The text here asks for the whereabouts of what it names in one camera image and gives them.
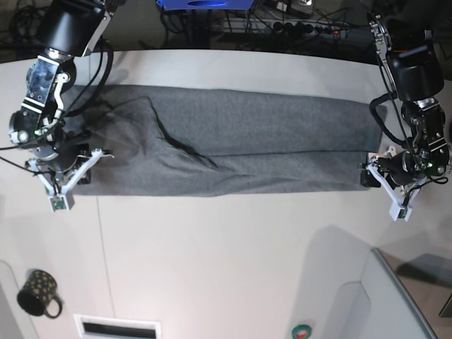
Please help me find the blue box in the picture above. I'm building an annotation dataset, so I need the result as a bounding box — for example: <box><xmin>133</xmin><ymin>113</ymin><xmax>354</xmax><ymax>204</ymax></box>
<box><xmin>156</xmin><ymin>0</ymin><xmax>254</xmax><ymax>11</ymax></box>

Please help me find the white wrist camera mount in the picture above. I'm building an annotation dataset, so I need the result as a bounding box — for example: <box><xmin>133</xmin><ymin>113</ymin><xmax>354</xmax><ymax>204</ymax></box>
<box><xmin>26</xmin><ymin>147</ymin><xmax>114</xmax><ymax>212</ymax></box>
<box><xmin>360</xmin><ymin>146</ymin><xmax>427</xmax><ymax>221</ymax></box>

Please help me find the white slotted panel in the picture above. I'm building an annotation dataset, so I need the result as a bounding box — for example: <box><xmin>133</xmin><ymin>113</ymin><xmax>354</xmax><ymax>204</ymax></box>
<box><xmin>73</xmin><ymin>314</ymin><xmax>162</xmax><ymax>339</ymax></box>

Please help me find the black mug with yellow dots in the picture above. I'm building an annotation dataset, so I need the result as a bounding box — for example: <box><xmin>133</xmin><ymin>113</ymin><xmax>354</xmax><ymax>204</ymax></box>
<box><xmin>16</xmin><ymin>270</ymin><xmax>63</xmax><ymax>319</ymax></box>

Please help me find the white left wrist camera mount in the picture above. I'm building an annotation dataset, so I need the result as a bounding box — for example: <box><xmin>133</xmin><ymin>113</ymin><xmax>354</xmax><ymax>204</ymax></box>
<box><xmin>360</xmin><ymin>146</ymin><xmax>427</xmax><ymax>221</ymax></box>

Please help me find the grey t-shirt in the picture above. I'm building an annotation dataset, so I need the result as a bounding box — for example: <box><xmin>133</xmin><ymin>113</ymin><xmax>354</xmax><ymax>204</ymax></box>
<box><xmin>66</xmin><ymin>85</ymin><xmax>381</xmax><ymax>197</ymax></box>

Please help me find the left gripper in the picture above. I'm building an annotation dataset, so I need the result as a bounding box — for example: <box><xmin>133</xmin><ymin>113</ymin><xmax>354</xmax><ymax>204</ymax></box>
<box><xmin>360</xmin><ymin>151</ymin><xmax>427</xmax><ymax>189</ymax></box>

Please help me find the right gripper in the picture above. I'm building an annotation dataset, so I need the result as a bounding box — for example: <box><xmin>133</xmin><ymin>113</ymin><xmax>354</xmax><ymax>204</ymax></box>
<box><xmin>35</xmin><ymin>139</ymin><xmax>91</xmax><ymax>184</ymax></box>

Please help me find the black power strip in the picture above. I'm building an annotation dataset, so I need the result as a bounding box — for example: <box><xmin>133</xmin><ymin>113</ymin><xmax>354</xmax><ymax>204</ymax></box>
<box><xmin>271</xmin><ymin>21</ymin><xmax>351</xmax><ymax>40</ymax></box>

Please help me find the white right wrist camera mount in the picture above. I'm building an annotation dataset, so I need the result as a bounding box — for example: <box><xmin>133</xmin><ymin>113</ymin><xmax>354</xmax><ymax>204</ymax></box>
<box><xmin>26</xmin><ymin>147</ymin><xmax>114</xmax><ymax>212</ymax></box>

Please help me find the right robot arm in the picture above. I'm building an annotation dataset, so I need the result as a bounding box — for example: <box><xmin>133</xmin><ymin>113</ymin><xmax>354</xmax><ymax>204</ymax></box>
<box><xmin>8</xmin><ymin>1</ymin><xmax>123</xmax><ymax>184</ymax></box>

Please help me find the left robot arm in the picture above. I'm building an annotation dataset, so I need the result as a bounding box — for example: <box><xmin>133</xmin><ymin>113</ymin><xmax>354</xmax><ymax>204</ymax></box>
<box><xmin>367</xmin><ymin>1</ymin><xmax>451</xmax><ymax>191</ymax></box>

